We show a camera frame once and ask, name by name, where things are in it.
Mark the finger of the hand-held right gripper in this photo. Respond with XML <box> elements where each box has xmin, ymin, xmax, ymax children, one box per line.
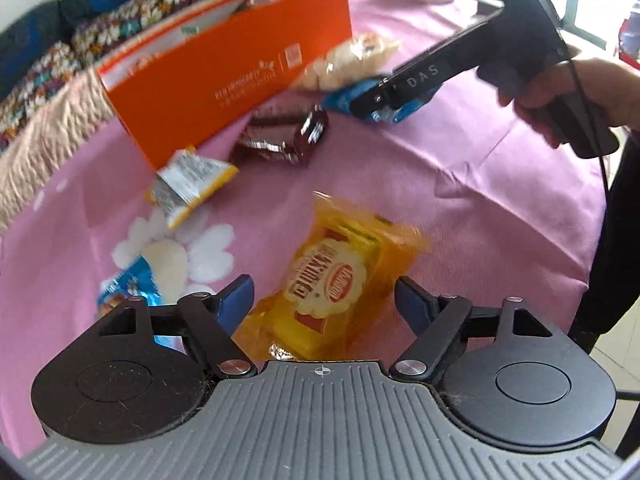
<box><xmin>349</xmin><ymin>76</ymin><xmax>441</xmax><ymax>120</ymax></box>

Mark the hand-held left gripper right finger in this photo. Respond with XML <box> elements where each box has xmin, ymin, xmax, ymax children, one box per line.
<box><xmin>389</xmin><ymin>276</ymin><xmax>551</xmax><ymax>380</ymax></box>

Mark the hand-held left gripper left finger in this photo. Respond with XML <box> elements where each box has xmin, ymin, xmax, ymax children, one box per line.
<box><xmin>102</xmin><ymin>274</ymin><xmax>258</xmax><ymax>378</ymax></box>

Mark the blue orange printed snack packet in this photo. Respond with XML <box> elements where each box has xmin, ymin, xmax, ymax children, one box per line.
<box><xmin>321</xmin><ymin>76</ymin><xmax>442</xmax><ymax>125</ymax></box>

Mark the orange cake packet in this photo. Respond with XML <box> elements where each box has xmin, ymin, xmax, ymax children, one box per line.
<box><xmin>234</xmin><ymin>191</ymin><xmax>432</xmax><ymax>362</ymax></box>

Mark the orange cardboard box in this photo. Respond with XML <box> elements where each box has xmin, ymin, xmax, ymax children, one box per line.
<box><xmin>96</xmin><ymin>0</ymin><xmax>354</xmax><ymax>172</ymax></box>

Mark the person's right hand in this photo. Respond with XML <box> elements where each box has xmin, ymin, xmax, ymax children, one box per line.
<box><xmin>496</xmin><ymin>56</ymin><xmax>640</xmax><ymax>149</ymax></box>

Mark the white bun packet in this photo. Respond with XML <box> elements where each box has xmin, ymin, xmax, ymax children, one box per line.
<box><xmin>294</xmin><ymin>31</ymin><xmax>402</xmax><ymax>92</ymax></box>

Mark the brown chocolate snack packet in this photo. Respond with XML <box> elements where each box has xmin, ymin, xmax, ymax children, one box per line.
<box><xmin>229</xmin><ymin>104</ymin><xmax>332</xmax><ymax>167</ymax></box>

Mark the blue cracker snack packet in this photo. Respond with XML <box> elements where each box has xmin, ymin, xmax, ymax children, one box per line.
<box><xmin>96</xmin><ymin>256</ymin><xmax>165</xmax><ymax>313</ymax></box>

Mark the small yellow silver packet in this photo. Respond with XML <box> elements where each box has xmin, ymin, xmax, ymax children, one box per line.
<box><xmin>144</xmin><ymin>146</ymin><xmax>241</xmax><ymax>232</ymax></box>

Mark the pink floral cloth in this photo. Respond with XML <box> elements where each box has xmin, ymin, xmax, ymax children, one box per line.
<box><xmin>0</xmin><ymin>0</ymin><xmax>610</xmax><ymax>461</ymax></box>

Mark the person's dark clothing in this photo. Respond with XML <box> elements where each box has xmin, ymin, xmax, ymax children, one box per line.
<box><xmin>569</xmin><ymin>126</ymin><xmax>640</xmax><ymax>362</ymax></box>

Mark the beige quilt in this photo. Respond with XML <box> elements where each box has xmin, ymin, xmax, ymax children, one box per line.
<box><xmin>0</xmin><ymin>69</ymin><xmax>117</xmax><ymax>233</ymax></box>

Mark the floral pillow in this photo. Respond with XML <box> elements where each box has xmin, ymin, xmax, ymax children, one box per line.
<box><xmin>0</xmin><ymin>41</ymin><xmax>82</xmax><ymax>147</ymax></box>
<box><xmin>70</xmin><ymin>0</ymin><xmax>242</xmax><ymax>67</ymax></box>

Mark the black cable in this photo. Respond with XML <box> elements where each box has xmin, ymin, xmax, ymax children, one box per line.
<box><xmin>564</xmin><ymin>44</ymin><xmax>617</xmax><ymax>198</ymax></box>

